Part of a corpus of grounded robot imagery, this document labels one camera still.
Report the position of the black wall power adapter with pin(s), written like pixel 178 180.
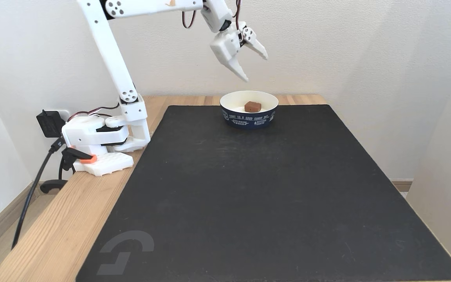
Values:
pixel 50 123

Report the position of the dark blue printed bowl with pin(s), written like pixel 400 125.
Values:
pixel 249 119

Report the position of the red toy block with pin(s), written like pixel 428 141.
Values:
pixel 252 106

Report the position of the black orange table clamp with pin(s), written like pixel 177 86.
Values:
pixel 73 154

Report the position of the black table mat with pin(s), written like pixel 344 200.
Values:
pixel 268 196

